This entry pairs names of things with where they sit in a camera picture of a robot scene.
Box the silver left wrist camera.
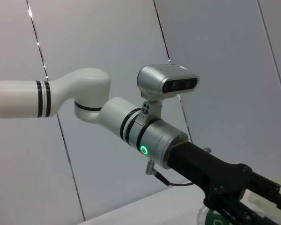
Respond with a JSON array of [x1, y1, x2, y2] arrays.
[[136, 63, 200, 123]]

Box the clear green-label water bottle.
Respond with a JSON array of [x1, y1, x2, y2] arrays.
[[196, 205, 228, 225]]

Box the green glass fruit bowl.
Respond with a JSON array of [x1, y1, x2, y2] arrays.
[[244, 174, 281, 214]]

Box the left gripper cable with plugs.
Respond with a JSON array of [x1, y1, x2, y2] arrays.
[[144, 146, 196, 188]]

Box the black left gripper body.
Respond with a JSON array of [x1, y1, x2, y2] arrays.
[[167, 142, 253, 205]]

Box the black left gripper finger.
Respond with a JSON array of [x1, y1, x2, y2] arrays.
[[247, 172, 281, 207], [205, 195, 280, 225]]

